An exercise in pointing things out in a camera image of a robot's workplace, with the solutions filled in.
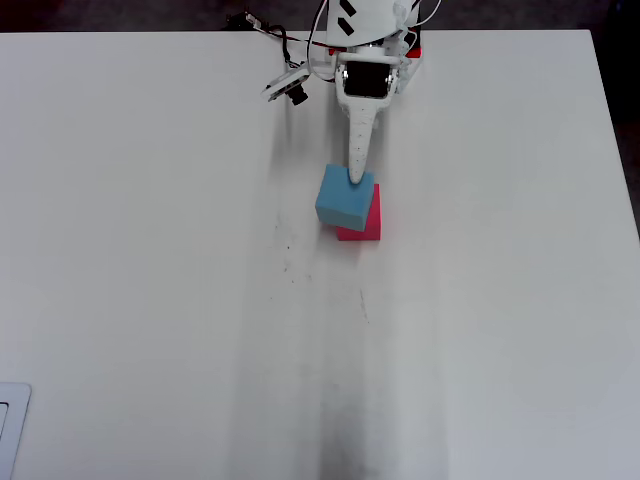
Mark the red foam cube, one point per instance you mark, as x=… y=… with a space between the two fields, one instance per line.
x=375 y=220

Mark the white red robot base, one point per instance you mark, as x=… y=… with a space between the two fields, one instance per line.
x=415 y=50

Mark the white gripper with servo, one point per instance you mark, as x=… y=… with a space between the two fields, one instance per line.
x=364 y=83

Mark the silver laptop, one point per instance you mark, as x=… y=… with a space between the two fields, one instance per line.
x=20 y=410

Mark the small black circuit board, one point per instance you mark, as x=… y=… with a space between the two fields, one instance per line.
x=237 y=21

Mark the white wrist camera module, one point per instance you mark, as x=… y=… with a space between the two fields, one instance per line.
x=285 y=85

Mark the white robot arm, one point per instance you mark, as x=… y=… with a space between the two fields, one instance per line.
x=370 y=20

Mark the blue foam cube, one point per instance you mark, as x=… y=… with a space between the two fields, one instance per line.
x=340 y=200

